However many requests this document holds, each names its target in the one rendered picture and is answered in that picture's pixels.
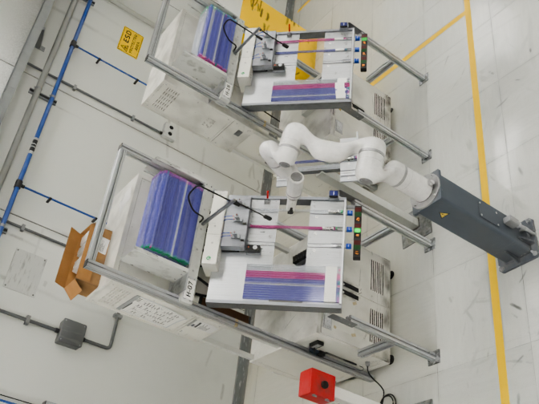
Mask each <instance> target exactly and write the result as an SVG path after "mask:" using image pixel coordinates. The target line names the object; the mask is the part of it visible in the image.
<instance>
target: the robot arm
mask: <svg viewBox="0 0 539 404"><path fill-rule="evenodd" d="M301 145H305V146H306V147H307V148H308V150H309V151H310V154H311V155H312V156H313V157H314V158H315V159H316V160H321V161H325V162H331V163H338V162H342V161H344V160H346V159H347V158H348V157H350V156H352V155H356V154H359V157H358V161H357V164H356V169H355V176H356V178H357V180H358V181H359V182H360V183H361V184H365V185H371V184H377V183H381V182H384V183H386V184H389V185H391V186H392V187H393V188H395V189H397V190H399V191H401V192H402V193H404V194H405V195H407V196H410V201H411V205H412V207H414V208H416V209H424V208H426V207H428V206H429V205H430V204H431V203H432V202H433V201H434V200H435V198H436V197H437V195H438V193H439V190H440V179H439V177H438V176H436V175H435V174H427V175H425V176H422V175H420V174H419V173H418V172H416V171H414V170H412V169H411V168H409V167H408V166H406V165H404V164H402V163H400V162H399V161H397V160H392V161H390V162H388V163H387V164H386V165H385V166H384V168H383V161H384V158H385V155H386V144H385V143H384V141H383V140H382V139H380V138H378V137H374V136H370V137H365V138H361V139H357V140H353V141H350V142H345V143H339V142H333V141H329V140H324V139H319V138H317V137H316V136H314V135H313V134H312V133H311V132H310V131H309V130H308V129H307V128H306V127H305V126H304V125H303V124H301V123H289V124H288V125H287V126H286V127H285V129H284V131H283V133H282V137H281V140H280V144H279V145H278V144H277V143H276V142H274V141H273V140H267V141H265V142H263V143H262V144H261V145H260V147H259V153H260V155H261V157H262V158H263V160H264V161H265V162H266V163H267V164H268V165H269V166H270V168H271V169H272V170H273V171H274V173H275V174H276V175H277V176H278V177H280V178H281V179H286V180H287V188H286V196H287V204H286V211H288V212H287V214H293V213H294V211H295V208H296V203H297V200H298V199H299V198H300V197H301V194H302V186H303V182H304V175H303V174H302V173H301V172H299V170H298V167H297V166H296V164H295V161H296V159H297V158H298V153H299V149H300V146H301Z"/></svg>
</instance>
